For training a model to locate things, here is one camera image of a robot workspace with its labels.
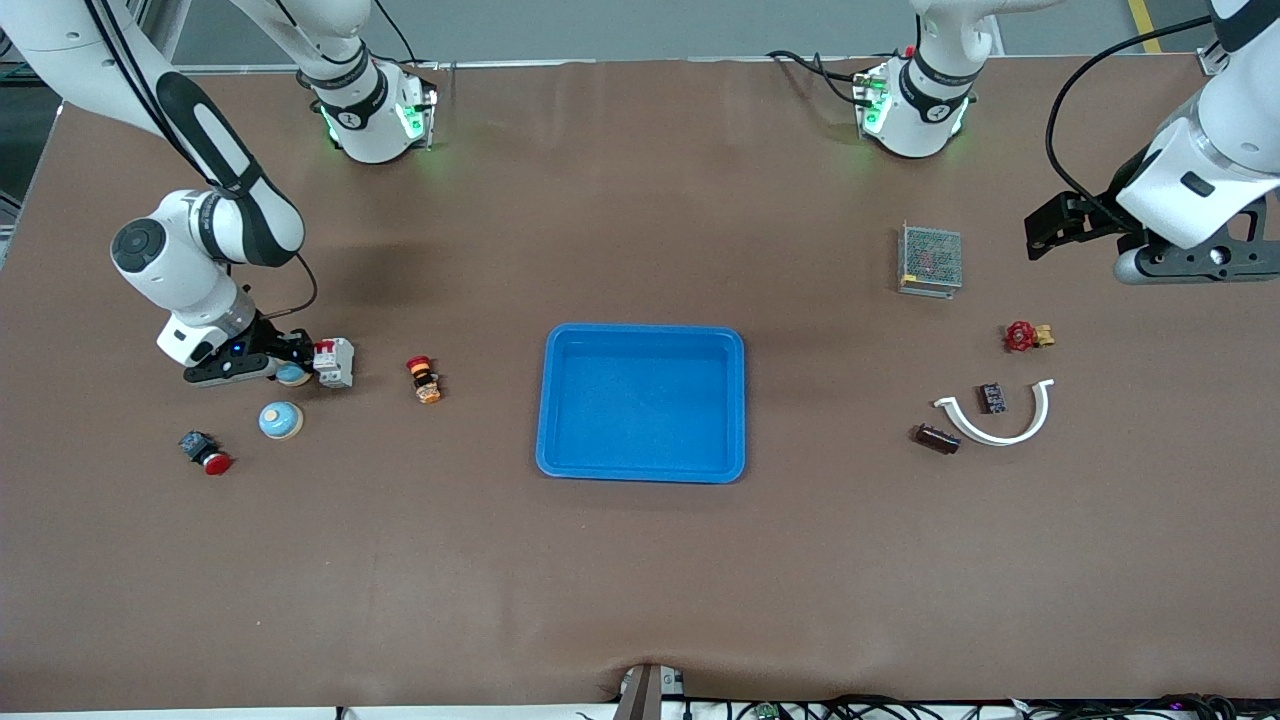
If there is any red emergency stop button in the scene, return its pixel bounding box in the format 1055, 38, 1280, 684
179, 430, 234, 476

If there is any metal mesh power supply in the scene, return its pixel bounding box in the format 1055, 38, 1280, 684
897, 223, 964, 299

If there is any white curved plastic clamp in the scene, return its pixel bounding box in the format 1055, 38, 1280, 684
933, 378, 1056, 447

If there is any blue plastic tray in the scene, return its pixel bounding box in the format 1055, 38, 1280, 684
536, 322, 746, 485

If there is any brown table cover mat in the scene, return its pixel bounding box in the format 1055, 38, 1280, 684
0, 55, 1280, 713

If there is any white circuit breaker red switch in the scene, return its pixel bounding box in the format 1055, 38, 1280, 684
312, 338, 356, 389

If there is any orange push button switch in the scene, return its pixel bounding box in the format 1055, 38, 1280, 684
406, 355, 443, 405

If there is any black left arm base cable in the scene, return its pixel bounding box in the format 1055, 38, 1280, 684
767, 48, 881, 109

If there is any black arm base cable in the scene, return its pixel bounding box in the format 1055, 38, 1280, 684
375, 0, 423, 67
767, 48, 881, 109

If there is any black right arm base cable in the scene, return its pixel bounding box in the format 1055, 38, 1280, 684
375, 0, 423, 67

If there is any grey metal camera post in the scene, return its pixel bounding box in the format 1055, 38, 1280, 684
618, 664, 687, 720

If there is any black cable bundle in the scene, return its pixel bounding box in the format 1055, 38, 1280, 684
575, 693, 1280, 720

